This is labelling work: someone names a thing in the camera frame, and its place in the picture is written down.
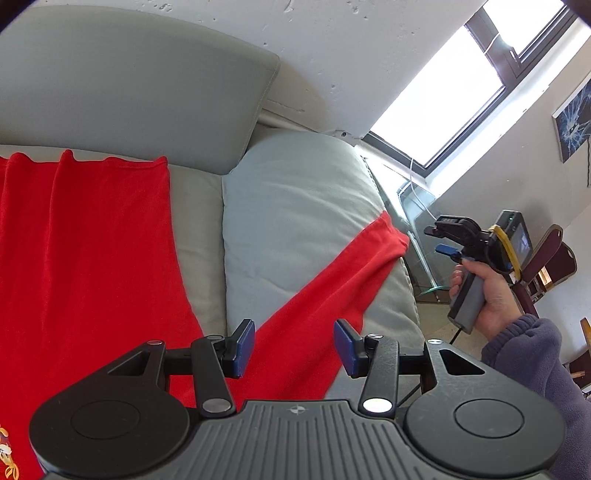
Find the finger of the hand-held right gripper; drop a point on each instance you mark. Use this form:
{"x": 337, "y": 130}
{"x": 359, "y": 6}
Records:
{"x": 457, "y": 228}
{"x": 448, "y": 250}

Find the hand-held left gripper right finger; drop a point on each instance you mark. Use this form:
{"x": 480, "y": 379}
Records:
{"x": 344, "y": 344}

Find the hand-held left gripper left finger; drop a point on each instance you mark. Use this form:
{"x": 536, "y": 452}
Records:
{"x": 244, "y": 347}

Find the red shirt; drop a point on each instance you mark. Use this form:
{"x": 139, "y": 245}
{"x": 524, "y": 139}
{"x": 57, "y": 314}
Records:
{"x": 92, "y": 258}

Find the person's right forearm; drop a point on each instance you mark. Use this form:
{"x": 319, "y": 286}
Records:
{"x": 545, "y": 369}

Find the person's right hand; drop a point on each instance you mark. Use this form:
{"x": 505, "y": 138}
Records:
{"x": 501, "y": 300}

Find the glass side table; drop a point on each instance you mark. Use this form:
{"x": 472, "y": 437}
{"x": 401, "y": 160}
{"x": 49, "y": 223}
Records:
{"x": 415, "y": 221}

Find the maroon padded chair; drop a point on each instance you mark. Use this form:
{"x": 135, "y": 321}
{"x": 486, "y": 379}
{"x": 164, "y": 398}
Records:
{"x": 551, "y": 258}

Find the wooden chair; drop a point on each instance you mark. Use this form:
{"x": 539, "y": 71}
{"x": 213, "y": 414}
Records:
{"x": 585, "y": 350}

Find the window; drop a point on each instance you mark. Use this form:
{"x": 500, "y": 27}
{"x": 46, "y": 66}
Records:
{"x": 438, "y": 92}

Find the light grey pillow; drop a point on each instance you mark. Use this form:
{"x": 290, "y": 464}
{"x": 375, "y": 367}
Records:
{"x": 295, "y": 194}

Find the grey sofa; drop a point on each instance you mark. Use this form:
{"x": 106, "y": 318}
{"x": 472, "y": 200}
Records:
{"x": 115, "y": 92}

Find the wall picture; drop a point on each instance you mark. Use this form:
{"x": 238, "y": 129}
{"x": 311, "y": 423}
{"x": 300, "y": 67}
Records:
{"x": 572, "y": 124}

